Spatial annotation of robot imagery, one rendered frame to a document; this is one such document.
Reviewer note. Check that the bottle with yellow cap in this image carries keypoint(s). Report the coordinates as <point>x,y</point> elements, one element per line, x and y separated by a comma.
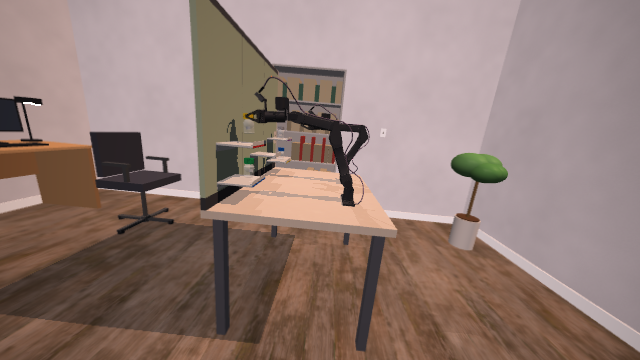
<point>248,125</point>

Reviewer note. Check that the clear bottle with green cap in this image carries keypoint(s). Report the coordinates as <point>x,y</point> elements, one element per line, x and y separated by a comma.
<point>248,167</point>

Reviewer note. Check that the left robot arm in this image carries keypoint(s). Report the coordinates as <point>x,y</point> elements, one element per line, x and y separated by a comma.
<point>282,104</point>

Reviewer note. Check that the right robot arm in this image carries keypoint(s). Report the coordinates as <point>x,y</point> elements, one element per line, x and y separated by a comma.
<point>362,138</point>

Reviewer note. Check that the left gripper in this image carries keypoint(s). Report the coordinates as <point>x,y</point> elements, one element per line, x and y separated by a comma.
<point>268,115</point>

